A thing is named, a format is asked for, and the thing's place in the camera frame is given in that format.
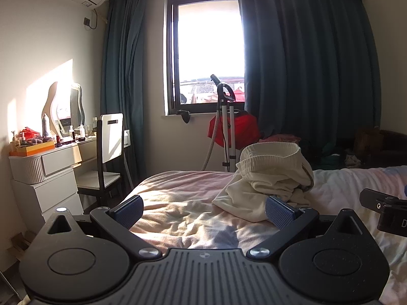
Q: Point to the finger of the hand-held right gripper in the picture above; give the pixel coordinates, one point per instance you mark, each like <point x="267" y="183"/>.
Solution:
<point x="370" y="197"/>

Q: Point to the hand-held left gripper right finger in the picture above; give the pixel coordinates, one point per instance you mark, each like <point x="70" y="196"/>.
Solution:
<point x="281" y="213"/>

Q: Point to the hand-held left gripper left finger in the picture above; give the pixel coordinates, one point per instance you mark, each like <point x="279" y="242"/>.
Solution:
<point x="128" y="212"/>

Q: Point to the cream pants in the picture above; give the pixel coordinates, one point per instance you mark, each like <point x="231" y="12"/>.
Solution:
<point x="270" y="178"/>

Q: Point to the pile of mixed clothes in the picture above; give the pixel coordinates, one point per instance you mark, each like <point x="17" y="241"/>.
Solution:
<point x="286" y="141"/>

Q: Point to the brown paper bag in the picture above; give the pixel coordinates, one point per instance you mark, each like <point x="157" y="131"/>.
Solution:
<point x="365" y="143"/>

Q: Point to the black armchair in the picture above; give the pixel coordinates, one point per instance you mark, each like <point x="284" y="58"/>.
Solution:
<point x="394" y="146"/>

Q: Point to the pastel bed sheet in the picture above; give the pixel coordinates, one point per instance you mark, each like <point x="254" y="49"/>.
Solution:
<point x="190" y="203"/>

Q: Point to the white and black chair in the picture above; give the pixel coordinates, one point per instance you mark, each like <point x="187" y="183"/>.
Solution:
<point x="111" y="133"/>

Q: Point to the white dressing table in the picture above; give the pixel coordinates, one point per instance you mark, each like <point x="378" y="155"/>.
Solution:
<point x="54" y="178"/>

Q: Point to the red cloth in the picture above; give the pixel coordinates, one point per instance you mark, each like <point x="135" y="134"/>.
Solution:
<point x="244" y="130"/>

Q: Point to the white bottle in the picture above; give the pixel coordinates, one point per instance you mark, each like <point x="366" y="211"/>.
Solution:
<point x="82" y="132"/>

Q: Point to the dark bottle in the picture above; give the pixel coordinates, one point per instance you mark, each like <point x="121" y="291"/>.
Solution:
<point x="72" y="133"/>

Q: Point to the garment steamer stand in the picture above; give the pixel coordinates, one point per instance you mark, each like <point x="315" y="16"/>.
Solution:
<point x="227" y="117"/>

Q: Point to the orange box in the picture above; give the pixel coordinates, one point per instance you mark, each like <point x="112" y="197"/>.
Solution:
<point x="35" y="148"/>

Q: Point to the wavy white mirror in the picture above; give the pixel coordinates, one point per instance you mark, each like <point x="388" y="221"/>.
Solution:
<point x="74" y="104"/>

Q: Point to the silver spray can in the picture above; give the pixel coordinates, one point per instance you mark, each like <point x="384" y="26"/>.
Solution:
<point x="45" y="125"/>

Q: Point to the narrow blue curtain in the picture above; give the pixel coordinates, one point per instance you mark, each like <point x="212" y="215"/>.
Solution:
<point x="122" y="85"/>

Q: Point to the wide blue curtain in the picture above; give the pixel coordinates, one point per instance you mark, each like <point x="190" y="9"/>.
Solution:
<point x="311" y="70"/>

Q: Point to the dark framed window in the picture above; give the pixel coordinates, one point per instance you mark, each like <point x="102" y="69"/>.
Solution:
<point x="206" y="38"/>

